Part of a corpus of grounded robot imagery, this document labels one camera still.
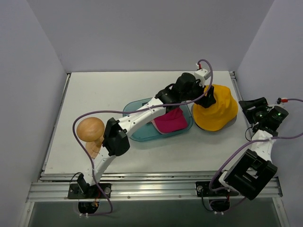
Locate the aluminium mounting rail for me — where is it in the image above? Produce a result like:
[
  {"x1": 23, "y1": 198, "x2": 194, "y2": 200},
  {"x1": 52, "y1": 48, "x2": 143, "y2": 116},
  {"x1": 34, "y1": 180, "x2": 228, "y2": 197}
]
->
[{"x1": 26, "y1": 170, "x2": 284, "y2": 203}]

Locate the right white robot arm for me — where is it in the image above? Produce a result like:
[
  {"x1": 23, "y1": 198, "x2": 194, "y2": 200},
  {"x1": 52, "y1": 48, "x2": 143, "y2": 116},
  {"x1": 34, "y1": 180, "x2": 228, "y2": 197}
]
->
[{"x1": 210, "y1": 97, "x2": 288, "y2": 200}]

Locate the wooden head hat stand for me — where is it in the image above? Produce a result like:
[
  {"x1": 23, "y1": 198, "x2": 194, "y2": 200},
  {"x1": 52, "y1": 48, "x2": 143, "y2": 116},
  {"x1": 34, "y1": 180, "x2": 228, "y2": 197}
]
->
[{"x1": 76, "y1": 117, "x2": 105, "y2": 159}]

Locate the teal plastic tray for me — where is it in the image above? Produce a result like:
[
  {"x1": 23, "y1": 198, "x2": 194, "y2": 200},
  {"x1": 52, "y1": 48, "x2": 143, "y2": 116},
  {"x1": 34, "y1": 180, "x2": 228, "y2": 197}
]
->
[{"x1": 123, "y1": 97, "x2": 194, "y2": 142}]

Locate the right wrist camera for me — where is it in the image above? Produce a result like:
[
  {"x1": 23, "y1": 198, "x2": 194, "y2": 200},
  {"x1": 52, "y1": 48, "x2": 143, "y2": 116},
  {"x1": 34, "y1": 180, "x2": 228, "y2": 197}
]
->
[{"x1": 276, "y1": 97, "x2": 288, "y2": 105}]

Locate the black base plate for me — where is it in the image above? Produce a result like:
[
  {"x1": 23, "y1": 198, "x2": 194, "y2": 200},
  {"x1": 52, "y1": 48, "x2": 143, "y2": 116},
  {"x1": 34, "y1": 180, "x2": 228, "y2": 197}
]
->
[
  {"x1": 195, "y1": 181, "x2": 214, "y2": 197},
  {"x1": 67, "y1": 183, "x2": 112, "y2": 200}
]

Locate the magenta baseball cap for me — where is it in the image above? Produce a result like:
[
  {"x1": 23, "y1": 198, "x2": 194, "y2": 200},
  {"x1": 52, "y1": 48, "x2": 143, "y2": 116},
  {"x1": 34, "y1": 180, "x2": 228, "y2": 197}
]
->
[{"x1": 151, "y1": 107, "x2": 188, "y2": 134}]

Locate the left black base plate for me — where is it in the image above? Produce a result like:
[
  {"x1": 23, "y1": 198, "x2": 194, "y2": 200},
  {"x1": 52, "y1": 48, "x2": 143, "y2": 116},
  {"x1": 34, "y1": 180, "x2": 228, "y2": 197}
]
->
[{"x1": 67, "y1": 183, "x2": 112, "y2": 200}]

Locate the yellow bucket hat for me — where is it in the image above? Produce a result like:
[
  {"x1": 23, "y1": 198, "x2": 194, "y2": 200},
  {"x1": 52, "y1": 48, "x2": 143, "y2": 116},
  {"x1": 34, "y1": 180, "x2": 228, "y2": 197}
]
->
[{"x1": 192, "y1": 85, "x2": 238, "y2": 131}]

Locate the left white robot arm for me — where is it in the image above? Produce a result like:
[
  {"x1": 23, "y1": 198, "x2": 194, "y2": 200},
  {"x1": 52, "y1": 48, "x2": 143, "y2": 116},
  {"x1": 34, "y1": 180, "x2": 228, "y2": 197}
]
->
[{"x1": 72, "y1": 69, "x2": 215, "y2": 198}]

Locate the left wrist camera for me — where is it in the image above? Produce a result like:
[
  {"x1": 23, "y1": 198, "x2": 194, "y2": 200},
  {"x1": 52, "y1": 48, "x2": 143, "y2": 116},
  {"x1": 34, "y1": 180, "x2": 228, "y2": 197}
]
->
[{"x1": 194, "y1": 63, "x2": 211, "y2": 87}]

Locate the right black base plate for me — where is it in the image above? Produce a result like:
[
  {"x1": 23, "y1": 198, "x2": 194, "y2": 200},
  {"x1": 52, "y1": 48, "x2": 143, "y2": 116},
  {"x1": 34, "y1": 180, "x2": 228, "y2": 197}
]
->
[{"x1": 195, "y1": 181, "x2": 214, "y2": 197}]

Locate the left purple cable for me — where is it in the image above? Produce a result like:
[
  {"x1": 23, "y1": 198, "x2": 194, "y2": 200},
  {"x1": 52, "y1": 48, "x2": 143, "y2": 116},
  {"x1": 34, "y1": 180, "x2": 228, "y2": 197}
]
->
[{"x1": 72, "y1": 59, "x2": 215, "y2": 215}]

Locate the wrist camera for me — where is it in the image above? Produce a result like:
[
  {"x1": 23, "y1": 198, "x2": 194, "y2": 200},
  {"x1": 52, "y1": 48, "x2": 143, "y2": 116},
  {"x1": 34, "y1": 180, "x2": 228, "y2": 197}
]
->
[
  {"x1": 276, "y1": 97, "x2": 288, "y2": 105},
  {"x1": 194, "y1": 63, "x2": 211, "y2": 87}
]

